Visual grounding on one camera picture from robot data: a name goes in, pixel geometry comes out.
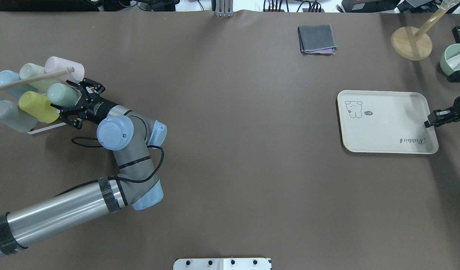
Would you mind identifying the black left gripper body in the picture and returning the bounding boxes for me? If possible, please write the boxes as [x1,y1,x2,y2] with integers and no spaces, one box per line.
[78,96,117,125]

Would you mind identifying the green plastic cup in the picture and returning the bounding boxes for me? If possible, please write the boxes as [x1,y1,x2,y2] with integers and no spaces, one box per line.
[46,83,81,107]

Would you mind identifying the cream rabbit tray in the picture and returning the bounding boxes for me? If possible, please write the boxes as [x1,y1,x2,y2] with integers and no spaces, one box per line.
[337,90,439,154]

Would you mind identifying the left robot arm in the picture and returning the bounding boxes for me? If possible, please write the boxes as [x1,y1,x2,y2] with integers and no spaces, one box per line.
[0,78,168,258]

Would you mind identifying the pink plastic cup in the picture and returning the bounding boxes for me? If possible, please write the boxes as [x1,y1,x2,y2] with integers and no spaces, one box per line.
[44,56,85,83]

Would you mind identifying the yellow plastic cup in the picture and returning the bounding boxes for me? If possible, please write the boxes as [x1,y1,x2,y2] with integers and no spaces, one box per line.
[18,91,60,124]

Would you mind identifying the cream plastic cup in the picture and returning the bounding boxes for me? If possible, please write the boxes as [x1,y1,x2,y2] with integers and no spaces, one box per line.
[19,63,60,93]

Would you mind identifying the grey plastic cup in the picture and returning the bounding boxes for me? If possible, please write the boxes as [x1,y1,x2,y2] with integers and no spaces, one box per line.
[0,100,37,133]

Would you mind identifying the blue plastic cup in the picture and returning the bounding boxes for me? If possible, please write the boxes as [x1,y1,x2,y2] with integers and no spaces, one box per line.
[0,70,39,98]

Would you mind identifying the green bowl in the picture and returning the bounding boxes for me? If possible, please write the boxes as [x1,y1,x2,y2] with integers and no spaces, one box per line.
[439,44,460,76]

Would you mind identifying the wooden mug tree stand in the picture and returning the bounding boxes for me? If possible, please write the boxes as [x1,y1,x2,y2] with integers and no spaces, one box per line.
[390,0,460,60]

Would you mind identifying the grey folded cloth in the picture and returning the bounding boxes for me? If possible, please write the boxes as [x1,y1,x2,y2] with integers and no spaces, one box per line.
[297,24,338,55]

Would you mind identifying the white wire cup rack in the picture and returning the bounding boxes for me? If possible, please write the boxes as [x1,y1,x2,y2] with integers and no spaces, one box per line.
[0,66,75,135]

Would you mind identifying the aluminium frame post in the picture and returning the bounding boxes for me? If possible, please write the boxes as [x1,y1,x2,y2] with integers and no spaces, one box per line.
[211,0,234,17]

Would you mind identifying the white camera pole mount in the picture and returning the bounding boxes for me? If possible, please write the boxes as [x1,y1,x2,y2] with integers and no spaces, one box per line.
[173,258,273,270]

